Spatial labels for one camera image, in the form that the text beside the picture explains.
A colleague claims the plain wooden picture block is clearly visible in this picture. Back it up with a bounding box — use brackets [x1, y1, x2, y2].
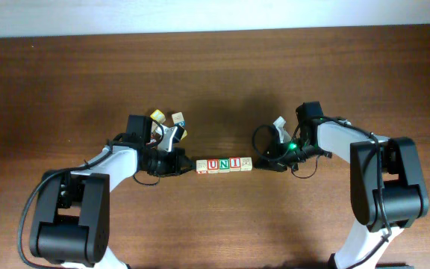
[196, 160, 208, 174]

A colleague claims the red letter U block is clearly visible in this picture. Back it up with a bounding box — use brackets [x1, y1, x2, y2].
[207, 159, 219, 173]

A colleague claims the green edged picture block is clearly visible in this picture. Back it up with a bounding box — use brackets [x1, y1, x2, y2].
[240, 157, 253, 171]

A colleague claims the green letter N block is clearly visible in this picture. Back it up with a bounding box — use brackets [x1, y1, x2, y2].
[219, 158, 231, 173]

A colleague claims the red letter I block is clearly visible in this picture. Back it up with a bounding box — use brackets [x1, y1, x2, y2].
[229, 157, 241, 172]

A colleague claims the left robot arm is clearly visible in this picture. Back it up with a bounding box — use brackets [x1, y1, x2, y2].
[28, 146, 196, 268]

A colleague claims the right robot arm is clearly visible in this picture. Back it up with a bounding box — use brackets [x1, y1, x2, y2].
[254, 114, 429, 268]

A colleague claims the yellow edged picture block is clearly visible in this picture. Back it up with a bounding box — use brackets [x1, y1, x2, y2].
[181, 130, 187, 140]

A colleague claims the plain block orange picture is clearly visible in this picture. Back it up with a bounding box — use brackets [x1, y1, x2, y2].
[151, 123, 158, 134]

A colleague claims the yellow wooden block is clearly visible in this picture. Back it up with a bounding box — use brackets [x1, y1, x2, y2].
[150, 109, 166, 124]

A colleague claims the plain block blue side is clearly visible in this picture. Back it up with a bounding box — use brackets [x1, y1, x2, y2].
[172, 112, 185, 127]

